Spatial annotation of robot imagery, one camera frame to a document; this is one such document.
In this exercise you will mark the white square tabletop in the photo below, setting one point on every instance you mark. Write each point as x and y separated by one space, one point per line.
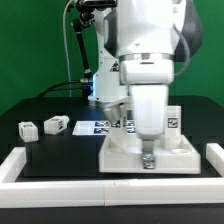
163 156

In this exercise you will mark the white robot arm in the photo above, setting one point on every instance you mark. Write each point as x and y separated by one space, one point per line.
138 43

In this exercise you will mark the white sheet with AprilTags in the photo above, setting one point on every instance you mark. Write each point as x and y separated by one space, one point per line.
103 127

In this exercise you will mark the white U-shaped obstacle fence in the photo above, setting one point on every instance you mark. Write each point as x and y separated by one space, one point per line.
15 194

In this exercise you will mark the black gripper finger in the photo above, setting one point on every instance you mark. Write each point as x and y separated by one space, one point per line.
148 158

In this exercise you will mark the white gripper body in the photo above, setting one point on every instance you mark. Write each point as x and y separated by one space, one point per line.
148 104

